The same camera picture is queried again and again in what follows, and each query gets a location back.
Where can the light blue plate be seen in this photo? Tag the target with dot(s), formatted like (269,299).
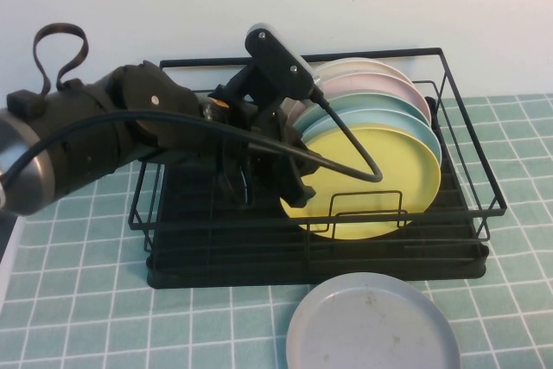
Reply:
(397,122)

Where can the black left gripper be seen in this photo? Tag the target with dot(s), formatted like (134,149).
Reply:
(242,144)

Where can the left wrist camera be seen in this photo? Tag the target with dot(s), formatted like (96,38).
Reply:
(276,62)

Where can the pink plate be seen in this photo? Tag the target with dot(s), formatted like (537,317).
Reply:
(380,84)

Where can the green checked tablecloth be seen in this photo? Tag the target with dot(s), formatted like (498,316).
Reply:
(86,300)

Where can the black dish drying rack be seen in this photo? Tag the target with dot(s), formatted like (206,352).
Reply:
(242,256)

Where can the grey plate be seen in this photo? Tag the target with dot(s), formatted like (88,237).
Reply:
(371,326)

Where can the yellow plate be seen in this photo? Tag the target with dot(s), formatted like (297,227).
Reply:
(389,161)

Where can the green plate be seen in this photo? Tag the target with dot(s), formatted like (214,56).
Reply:
(380,102)

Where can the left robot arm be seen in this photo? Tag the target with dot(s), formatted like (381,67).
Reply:
(86,148)

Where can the cream plate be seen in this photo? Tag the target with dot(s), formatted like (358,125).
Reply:
(358,64)

